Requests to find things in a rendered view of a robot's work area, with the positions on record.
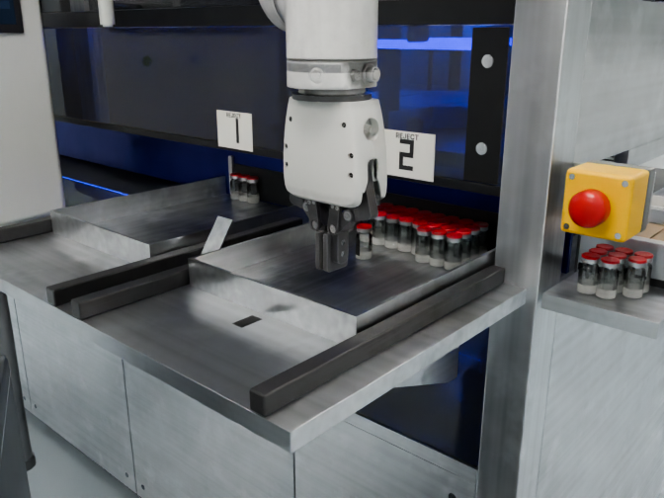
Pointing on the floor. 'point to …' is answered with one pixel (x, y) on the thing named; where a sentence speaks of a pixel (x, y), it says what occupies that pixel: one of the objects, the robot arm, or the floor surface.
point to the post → (531, 236)
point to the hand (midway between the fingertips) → (331, 248)
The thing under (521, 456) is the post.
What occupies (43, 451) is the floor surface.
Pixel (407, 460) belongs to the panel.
